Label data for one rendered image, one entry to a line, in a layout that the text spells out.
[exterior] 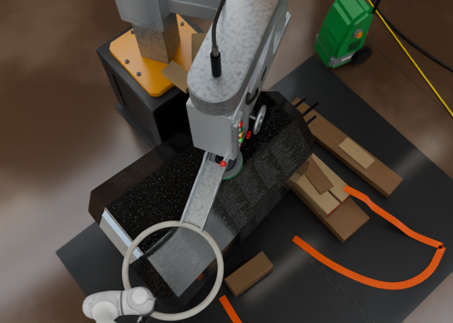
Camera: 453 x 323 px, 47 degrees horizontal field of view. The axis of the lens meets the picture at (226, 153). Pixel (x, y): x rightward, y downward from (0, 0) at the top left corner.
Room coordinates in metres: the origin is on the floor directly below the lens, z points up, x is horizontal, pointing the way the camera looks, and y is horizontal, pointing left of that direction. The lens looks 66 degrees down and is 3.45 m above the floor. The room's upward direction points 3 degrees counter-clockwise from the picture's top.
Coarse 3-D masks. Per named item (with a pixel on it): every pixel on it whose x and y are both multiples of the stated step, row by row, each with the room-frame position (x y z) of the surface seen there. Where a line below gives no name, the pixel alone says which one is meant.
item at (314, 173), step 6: (312, 162) 1.37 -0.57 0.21; (312, 168) 1.33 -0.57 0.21; (318, 168) 1.33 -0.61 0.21; (306, 174) 1.29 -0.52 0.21; (312, 174) 1.29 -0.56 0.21; (318, 174) 1.28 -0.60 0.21; (324, 174) 1.28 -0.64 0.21; (312, 180) 1.24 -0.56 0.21; (318, 180) 1.24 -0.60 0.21; (324, 180) 1.24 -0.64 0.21; (318, 186) 1.20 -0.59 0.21; (324, 186) 1.20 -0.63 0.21; (330, 186) 1.19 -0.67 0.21; (318, 192) 1.16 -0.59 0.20
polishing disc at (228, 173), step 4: (240, 152) 1.18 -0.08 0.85; (208, 156) 1.17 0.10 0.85; (212, 156) 1.16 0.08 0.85; (240, 156) 1.16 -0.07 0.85; (212, 160) 1.14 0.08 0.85; (232, 160) 1.13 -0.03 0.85; (236, 160) 1.13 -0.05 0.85; (240, 160) 1.13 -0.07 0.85; (232, 164) 1.11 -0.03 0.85; (236, 164) 1.11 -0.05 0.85; (240, 164) 1.11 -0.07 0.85; (228, 168) 1.09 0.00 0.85; (232, 168) 1.09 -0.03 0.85; (236, 168) 1.09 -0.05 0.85; (240, 168) 1.09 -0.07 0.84; (228, 172) 1.07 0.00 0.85; (232, 172) 1.07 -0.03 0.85; (236, 172) 1.07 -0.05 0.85; (224, 176) 1.05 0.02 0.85; (228, 176) 1.05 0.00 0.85
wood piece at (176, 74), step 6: (168, 66) 1.78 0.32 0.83; (174, 66) 1.78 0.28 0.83; (180, 66) 1.78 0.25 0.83; (162, 72) 1.74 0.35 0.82; (168, 72) 1.74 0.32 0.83; (174, 72) 1.73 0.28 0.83; (180, 72) 1.73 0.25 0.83; (186, 72) 1.73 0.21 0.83; (168, 78) 1.71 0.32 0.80; (174, 78) 1.69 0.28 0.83; (180, 78) 1.69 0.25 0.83; (186, 78) 1.69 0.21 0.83; (180, 84) 1.65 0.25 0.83; (186, 84) 1.65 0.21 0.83; (186, 90) 1.62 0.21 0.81
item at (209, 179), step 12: (204, 156) 1.09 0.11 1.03; (204, 168) 1.05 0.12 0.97; (216, 168) 1.04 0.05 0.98; (204, 180) 0.99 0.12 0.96; (216, 180) 0.98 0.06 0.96; (192, 192) 0.92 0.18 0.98; (204, 192) 0.93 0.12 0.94; (216, 192) 0.91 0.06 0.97; (192, 204) 0.88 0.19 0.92; (204, 204) 0.87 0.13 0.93; (192, 216) 0.82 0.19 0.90; (204, 216) 0.81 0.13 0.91; (204, 228) 0.76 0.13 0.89
